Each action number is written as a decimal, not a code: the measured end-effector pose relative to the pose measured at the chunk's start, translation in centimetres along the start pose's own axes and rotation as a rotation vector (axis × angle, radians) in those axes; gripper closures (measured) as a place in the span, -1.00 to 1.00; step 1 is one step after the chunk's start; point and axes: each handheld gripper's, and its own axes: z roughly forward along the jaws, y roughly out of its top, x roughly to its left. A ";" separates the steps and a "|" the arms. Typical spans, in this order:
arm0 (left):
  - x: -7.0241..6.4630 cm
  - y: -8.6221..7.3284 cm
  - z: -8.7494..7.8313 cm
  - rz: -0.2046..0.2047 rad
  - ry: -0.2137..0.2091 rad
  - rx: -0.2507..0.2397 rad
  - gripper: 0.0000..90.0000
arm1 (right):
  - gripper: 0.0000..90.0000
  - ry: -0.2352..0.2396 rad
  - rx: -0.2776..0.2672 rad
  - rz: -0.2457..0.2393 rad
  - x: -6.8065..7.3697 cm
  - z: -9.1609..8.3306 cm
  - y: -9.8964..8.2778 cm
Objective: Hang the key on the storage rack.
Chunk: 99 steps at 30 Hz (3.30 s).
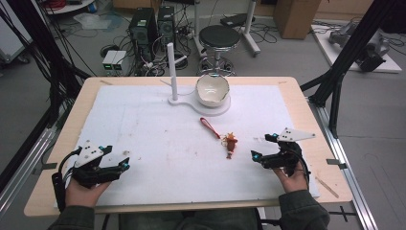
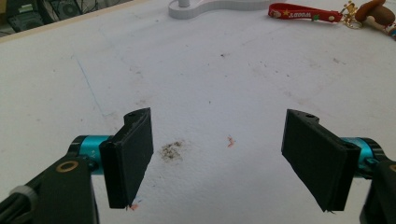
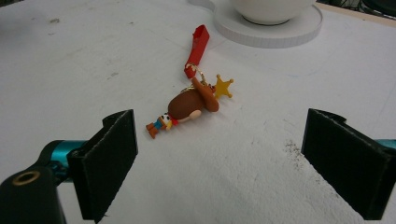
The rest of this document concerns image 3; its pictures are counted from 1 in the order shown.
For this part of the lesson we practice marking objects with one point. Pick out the white bowl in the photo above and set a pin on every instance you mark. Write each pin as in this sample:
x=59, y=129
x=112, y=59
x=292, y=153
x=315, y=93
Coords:
x=271, y=9

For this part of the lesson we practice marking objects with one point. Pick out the white round board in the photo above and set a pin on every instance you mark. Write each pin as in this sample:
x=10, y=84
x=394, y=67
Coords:
x=271, y=31

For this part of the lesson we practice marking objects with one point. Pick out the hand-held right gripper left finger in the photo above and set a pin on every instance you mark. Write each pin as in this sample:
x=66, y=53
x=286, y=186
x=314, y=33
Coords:
x=102, y=161

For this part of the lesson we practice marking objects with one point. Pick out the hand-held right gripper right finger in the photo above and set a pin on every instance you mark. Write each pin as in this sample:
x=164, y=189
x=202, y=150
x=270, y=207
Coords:
x=345, y=158

